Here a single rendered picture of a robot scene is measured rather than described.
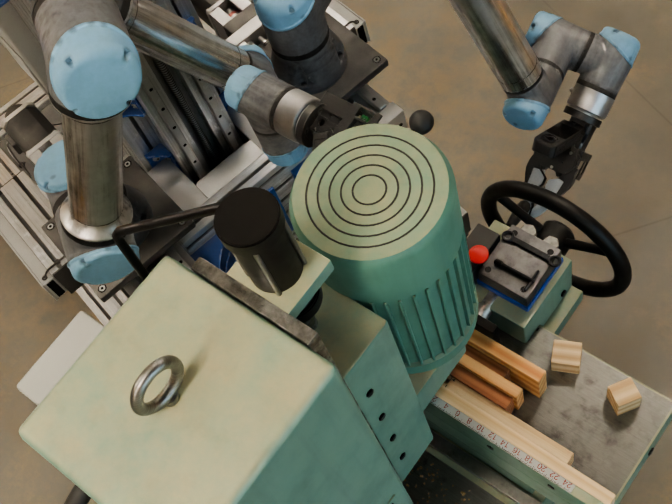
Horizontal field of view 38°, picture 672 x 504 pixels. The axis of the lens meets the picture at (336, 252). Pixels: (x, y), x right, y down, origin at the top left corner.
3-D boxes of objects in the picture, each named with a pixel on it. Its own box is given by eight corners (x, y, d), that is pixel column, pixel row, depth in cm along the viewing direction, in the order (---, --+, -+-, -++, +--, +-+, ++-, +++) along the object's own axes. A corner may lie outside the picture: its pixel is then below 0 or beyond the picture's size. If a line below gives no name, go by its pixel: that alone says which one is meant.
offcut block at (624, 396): (629, 386, 143) (630, 376, 139) (640, 406, 141) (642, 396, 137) (606, 396, 143) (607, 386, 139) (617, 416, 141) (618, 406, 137)
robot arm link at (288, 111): (266, 120, 146) (285, 143, 153) (289, 132, 144) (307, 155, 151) (294, 79, 147) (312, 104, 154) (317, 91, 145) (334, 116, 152)
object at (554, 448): (573, 461, 139) (574, 453, 136) (566, 472, 139) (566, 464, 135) (262, 265, 165) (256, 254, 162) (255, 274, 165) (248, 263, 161)
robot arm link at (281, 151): (294, 111, 170) (277, 72, 160) (318, 158, 164) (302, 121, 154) (254, 130, 170) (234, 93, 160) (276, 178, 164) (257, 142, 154)
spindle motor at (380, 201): (505, 292, 125) (489, 162, 99) (427, 401, 121) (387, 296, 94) (395, 230, 133) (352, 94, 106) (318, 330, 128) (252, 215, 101)
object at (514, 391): (524, 401, 145) (523, 388, 140) (518, 410, 145) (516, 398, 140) (406, 328, 154) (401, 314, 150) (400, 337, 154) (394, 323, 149)
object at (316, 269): (345, 291, 97) (306, 206, 83) (297, 353, 95) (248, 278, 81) (285, 254, 101) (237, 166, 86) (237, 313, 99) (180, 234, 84)
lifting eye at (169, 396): (198, 377, 89) (173, 350, 83) (156, 430, 87) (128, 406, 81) (186, 368, 89) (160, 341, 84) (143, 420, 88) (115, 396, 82)
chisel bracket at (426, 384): (468, 354, 145) (463, 332, 138) (414, 430, 141) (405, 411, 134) (427, 329, 148) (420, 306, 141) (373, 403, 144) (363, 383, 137)
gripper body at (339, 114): (385, 116, 140) (321, 83, 145) (352, 164, 139) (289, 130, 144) (398, 138, 147) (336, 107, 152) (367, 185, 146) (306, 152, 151)
